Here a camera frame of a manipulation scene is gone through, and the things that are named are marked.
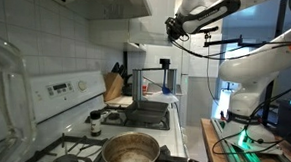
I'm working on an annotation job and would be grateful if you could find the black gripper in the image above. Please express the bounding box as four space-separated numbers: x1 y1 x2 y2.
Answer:
164 16 191 41

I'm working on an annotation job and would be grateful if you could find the blue plastic serving spoon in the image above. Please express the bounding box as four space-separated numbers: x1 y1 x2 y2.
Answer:
161 69 173 95

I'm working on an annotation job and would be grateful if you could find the white cabinet door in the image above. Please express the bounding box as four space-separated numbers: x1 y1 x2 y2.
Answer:
126 0 178 47

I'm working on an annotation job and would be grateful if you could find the white range hood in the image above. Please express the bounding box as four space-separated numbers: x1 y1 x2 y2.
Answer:
25 0 155 24

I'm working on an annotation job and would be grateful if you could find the spice bottle with red cap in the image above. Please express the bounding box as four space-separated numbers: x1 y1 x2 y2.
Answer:
141 84 149 96

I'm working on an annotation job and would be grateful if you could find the black round appliance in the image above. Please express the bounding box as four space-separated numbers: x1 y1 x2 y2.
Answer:
122 74 135 96

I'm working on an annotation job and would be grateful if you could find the wooden knife block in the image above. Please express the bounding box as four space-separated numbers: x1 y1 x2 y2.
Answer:
102 61 128 104

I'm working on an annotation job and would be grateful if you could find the square dark grey pan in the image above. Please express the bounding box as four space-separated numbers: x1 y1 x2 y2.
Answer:
122 99 170 125

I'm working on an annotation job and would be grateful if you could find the wooden cutting board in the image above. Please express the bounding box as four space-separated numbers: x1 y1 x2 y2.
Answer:
103 94 135 108

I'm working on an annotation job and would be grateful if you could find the black cast iron stove grate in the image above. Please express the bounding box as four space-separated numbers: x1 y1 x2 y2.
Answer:
84 102 172 132
22 131 170 162

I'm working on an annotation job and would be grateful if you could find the black vertical pole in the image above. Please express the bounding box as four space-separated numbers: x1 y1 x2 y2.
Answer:
261 0 288 126

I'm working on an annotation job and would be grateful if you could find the small black-capped pepper bottle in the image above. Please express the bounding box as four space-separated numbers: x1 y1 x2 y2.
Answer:
87 109 104 139

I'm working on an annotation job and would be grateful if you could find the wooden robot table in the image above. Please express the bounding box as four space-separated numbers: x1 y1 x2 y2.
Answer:
197 117 291 162

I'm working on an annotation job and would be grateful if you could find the white gas stove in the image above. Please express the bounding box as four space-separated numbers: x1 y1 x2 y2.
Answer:
22 66 194 162

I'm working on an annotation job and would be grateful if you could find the small steel saucepan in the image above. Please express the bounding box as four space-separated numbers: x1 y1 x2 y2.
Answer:
100 130 206 162

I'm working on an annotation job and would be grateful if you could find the black control box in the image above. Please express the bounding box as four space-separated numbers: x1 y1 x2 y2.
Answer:
274 97 291 151

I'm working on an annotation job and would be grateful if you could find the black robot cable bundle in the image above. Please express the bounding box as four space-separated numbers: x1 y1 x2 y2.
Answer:
168 33 291 65

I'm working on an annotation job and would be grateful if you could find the black jointed camera arm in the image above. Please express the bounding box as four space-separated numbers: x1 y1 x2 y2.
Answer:
202 25 291 54

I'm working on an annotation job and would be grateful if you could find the metal robot base rail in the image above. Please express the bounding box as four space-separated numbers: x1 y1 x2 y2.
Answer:
208 116 291 162

